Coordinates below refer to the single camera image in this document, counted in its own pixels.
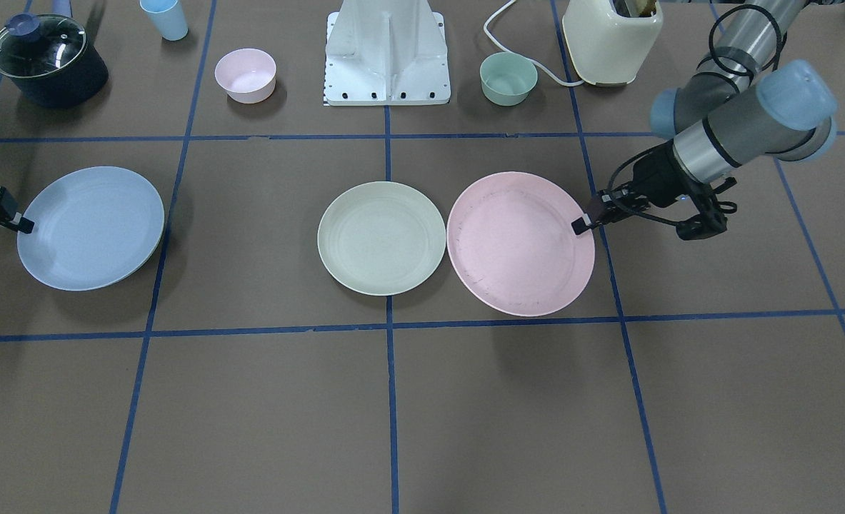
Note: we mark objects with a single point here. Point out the pink plate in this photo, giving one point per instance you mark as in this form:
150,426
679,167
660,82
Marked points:
511,243

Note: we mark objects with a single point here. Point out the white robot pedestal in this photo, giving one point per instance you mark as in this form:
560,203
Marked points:
386,53

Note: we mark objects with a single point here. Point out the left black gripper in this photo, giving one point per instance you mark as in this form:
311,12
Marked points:
655,174

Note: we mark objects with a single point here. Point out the cream toaster with bread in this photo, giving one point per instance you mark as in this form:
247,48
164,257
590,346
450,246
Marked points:
608,41

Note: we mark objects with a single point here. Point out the dark blue pot with lid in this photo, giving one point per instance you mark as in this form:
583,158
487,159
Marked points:
51,58

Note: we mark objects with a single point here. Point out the green bowl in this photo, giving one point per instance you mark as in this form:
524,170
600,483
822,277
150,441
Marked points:
507,78

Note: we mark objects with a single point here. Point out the cream plate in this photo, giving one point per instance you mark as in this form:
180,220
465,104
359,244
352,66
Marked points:
381,238

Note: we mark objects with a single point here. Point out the light blue cup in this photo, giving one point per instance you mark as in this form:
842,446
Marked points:
168,18

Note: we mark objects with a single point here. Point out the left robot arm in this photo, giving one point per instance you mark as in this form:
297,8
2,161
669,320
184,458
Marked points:
739,105

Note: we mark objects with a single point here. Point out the blue plate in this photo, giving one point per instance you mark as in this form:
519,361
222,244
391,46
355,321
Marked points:
92,228

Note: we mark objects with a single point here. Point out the pink bowl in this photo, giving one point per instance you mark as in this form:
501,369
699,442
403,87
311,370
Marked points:
247,75

